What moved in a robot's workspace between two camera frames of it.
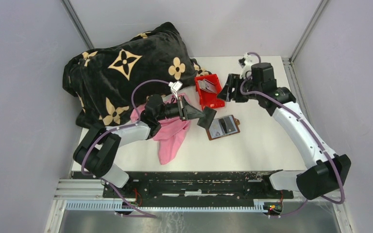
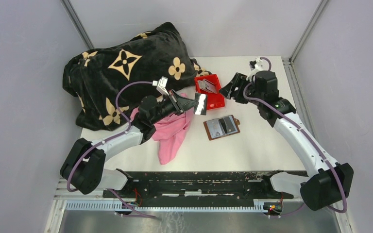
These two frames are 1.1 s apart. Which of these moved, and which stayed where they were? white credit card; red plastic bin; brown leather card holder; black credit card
Moved: black credit card
Stayed: brown leather card holder; white credit card; red plastic bin
